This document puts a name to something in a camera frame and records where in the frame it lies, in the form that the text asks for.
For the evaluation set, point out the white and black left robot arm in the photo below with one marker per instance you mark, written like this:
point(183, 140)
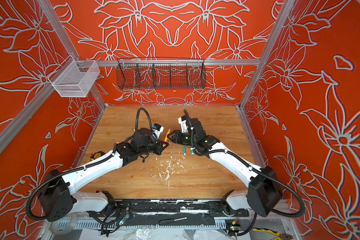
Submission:
point(59, 194)

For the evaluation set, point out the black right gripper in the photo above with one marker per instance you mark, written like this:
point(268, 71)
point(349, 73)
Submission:
point(176, 137)

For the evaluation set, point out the orange highlighter pen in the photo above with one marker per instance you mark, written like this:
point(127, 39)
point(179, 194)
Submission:
point(166, 136)

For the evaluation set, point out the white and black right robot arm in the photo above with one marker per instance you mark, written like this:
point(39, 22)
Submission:
point(262, 193)

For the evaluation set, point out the roll of clear tape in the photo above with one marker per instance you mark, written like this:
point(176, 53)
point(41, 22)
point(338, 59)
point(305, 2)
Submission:
point(63, 227)

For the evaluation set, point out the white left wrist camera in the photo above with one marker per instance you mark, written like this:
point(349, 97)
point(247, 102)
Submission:
point(157, 130)

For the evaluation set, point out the yellow black tape measure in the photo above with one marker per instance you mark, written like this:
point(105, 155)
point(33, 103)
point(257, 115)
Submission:
point(96, 155)

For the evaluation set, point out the black wire basket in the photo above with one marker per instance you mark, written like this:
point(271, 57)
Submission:
point(161, 74)

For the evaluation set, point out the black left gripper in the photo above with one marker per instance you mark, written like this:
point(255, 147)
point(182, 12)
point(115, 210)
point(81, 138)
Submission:
point(160, 147)

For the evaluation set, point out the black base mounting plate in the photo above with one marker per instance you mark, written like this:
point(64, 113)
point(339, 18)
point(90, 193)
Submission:
point(171, 213)

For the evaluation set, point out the clear plastic bin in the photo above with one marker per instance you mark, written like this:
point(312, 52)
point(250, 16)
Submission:
point(73, 80)

